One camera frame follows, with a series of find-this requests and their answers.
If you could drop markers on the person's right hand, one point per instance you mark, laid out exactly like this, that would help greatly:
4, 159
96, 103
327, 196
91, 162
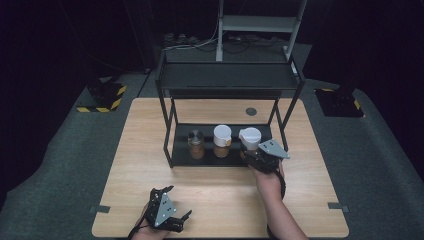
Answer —
269, 185

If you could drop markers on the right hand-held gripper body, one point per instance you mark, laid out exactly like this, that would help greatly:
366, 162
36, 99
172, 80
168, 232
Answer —
271, 153

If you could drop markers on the white metal stand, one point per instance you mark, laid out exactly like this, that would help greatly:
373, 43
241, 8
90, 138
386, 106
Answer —
258, 24

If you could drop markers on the black power strip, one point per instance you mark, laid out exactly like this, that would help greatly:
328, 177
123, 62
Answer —
180, 39

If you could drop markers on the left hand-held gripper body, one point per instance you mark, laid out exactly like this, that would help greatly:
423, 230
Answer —
163, 210

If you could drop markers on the grey tape strip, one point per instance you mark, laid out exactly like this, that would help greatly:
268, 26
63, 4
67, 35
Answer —
338, 207
99, 209

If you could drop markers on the white cup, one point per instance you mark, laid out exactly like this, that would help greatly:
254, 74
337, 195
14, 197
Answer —
250, 136

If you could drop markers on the person's left hand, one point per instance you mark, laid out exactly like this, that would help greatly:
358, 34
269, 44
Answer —
148, 235

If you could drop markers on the round dark table grommet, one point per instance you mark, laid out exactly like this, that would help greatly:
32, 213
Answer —
251, 111

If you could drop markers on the hazard-striped black stand base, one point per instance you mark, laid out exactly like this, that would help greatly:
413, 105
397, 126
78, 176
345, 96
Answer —
338, 103
106, 96

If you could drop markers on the black two-tier metal rack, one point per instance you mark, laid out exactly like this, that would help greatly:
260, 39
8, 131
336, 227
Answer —
226, 86

